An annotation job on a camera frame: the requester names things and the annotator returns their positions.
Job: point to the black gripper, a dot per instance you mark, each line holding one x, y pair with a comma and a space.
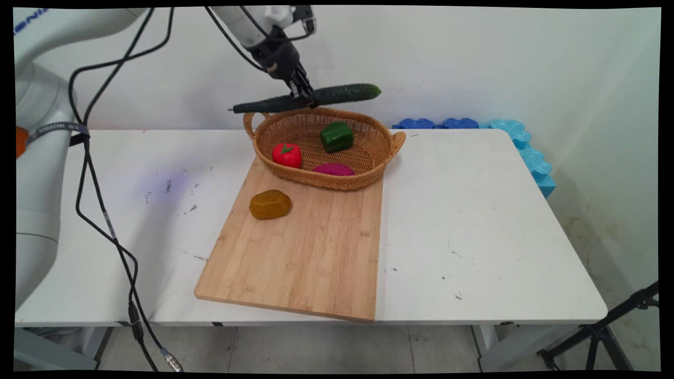
279, 55

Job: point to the long dark green cucumber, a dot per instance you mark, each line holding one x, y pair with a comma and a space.
347, 93

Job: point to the green toy bell pepper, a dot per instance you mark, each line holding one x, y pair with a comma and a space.
337, 136

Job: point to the woven wicker basket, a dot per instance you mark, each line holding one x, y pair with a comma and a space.
326, 152

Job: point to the red toy tomato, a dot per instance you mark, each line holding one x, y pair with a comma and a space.
287, 156

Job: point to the purple toy sweet potato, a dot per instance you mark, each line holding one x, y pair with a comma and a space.
334, 169

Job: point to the dark blue foam mat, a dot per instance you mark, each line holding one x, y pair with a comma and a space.
416, 124
460, 123

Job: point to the brown toy potato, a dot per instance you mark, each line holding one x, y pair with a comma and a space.
270, 205

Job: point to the wooden cutting board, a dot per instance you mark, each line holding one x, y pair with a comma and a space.
295, 252

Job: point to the light blue foam mat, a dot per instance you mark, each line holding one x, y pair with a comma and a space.
532, 158

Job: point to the orange object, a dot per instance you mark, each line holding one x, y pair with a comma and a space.
20, 142

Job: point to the black table leg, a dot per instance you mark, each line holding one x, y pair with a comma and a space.
103, 345

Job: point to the white table support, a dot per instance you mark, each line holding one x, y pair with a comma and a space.
505, 347

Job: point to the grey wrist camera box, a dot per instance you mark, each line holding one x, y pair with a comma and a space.
292, 16

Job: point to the black camera tripod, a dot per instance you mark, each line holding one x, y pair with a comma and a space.
600, 331

